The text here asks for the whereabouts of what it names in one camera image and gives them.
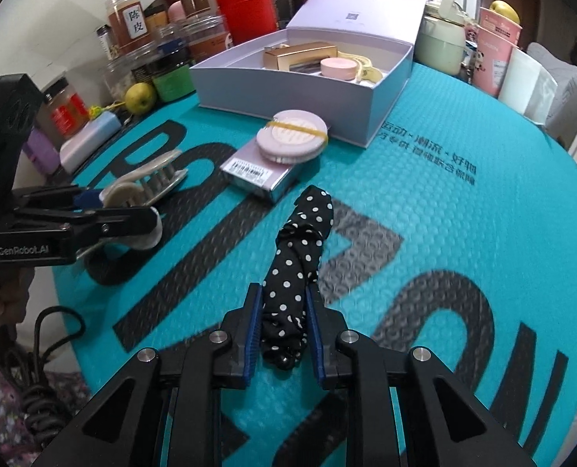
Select lilac rectangular cosmetics box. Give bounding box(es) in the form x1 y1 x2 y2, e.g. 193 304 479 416
219 148 299 204

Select amber jar white label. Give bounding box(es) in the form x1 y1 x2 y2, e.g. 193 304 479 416
105 0 150 54

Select lilac gift box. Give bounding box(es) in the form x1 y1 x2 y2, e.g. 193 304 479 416
190 0 430 149

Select red canister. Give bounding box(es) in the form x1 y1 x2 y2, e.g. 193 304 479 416
218 0 278 47

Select mint bottle cream lid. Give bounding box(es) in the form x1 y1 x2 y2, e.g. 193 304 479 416
415 0 467 76

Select pale yellow hair claw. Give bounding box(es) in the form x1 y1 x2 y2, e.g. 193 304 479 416
340 53 384 83

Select gold rectangular box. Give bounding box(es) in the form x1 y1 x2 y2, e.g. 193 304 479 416
262 41 338 71

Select lilac round compact yellow band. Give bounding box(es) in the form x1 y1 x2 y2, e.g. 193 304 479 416
256 110 329 165

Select yellow pear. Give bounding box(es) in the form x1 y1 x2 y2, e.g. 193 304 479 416
489 0 520 25

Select grey embossed sofa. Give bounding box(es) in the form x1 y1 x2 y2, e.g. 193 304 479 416
527 41 577 156

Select wide clear jar brown contents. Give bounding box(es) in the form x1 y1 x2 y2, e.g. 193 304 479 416
184 14 233 64

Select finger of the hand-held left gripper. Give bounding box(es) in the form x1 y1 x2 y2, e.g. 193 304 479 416
13 186 102 210
18 205 159 249

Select floral cloth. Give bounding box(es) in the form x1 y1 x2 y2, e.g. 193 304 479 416
0 360 95 467

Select purple device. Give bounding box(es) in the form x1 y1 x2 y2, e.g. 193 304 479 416
23 129 60 176

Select person's left hand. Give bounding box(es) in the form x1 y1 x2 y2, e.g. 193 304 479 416
0 265 31 336

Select black coiled cable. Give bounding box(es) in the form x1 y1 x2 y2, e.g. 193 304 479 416
4 304 87 429

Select small spice bottle black cap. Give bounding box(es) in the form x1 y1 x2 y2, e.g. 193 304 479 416
95 24 121 59

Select clear jar dark contents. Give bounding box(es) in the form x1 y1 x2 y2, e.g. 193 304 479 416
133 41 163 88

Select white power bank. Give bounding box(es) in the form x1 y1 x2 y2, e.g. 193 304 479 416
59 111 123 173

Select grey wavy hair claw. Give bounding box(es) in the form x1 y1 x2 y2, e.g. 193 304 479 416
94 151 189 251

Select yellow-green apple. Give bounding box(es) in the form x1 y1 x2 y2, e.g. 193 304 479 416
124 83 156 115

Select orange bottle red label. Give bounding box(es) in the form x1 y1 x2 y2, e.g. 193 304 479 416
40 78 90 139

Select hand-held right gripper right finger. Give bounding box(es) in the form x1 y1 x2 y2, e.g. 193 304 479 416
305 286 518 467

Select yellow charm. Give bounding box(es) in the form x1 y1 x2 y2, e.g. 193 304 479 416
90 102 124 120

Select black polka dot scrunchie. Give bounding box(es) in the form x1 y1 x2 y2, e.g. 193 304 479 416
260 186 334 369

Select clear jar white pieces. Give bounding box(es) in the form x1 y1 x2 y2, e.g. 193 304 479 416
102 56 138 100

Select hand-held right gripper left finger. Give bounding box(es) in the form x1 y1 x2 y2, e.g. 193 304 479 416
45 283 265 467

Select pink round compact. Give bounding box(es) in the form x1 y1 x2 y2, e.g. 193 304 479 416
319 57 359 82

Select dark jar green label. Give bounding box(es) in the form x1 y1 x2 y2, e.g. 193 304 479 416
150 49 194 103

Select pink panda paper cups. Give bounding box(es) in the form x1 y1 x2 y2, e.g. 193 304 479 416
473 7 520 98

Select teal printed bubble mat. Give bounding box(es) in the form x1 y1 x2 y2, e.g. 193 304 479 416
52 63 577 467

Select white paper roll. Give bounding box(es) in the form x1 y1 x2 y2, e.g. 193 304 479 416
500 47 559 122

